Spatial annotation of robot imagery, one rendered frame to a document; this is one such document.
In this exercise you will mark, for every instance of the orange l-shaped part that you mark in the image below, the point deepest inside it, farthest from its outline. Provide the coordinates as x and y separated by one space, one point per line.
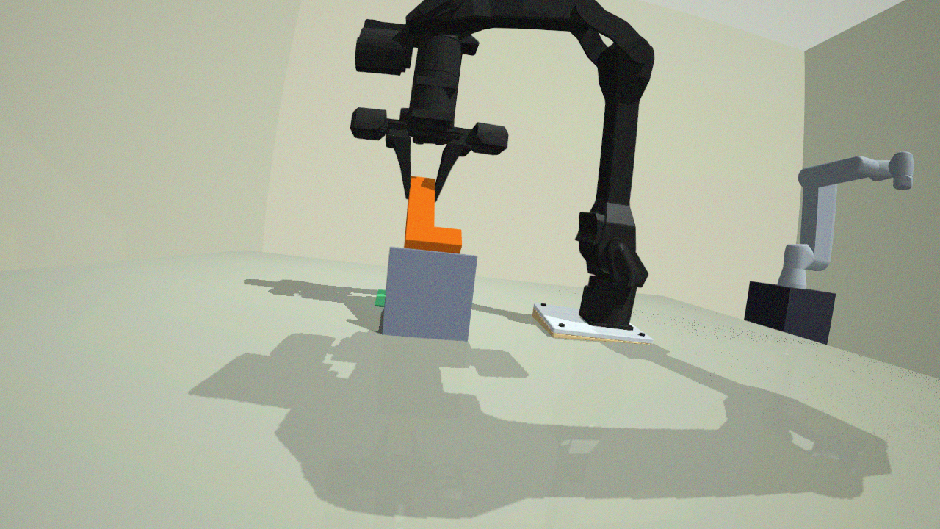
420 232

